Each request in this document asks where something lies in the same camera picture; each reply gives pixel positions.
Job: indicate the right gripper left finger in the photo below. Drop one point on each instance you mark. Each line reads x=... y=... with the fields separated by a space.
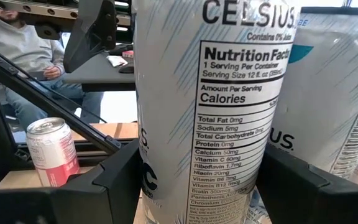
x=73 y=205

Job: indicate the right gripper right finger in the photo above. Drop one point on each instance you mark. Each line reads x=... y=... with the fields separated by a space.
x=315 y=202

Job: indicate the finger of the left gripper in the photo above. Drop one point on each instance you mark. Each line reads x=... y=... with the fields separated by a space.
x=92 y=34

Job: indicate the person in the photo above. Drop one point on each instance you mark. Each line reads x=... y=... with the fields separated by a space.
x=26 y=49

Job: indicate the dark grey desk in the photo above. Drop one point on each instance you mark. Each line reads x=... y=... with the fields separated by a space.
x=98 y=74

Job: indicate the small pink box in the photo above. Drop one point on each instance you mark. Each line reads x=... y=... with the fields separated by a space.
x=128 y=54

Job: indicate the black computer mouse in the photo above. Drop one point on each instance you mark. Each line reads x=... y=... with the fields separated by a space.
x=126 y=69

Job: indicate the white floor sheet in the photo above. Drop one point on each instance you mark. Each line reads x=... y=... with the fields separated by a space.
x=120 y=105

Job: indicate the black aluminium table frame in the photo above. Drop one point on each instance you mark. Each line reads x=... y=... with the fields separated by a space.
x=42 y=97

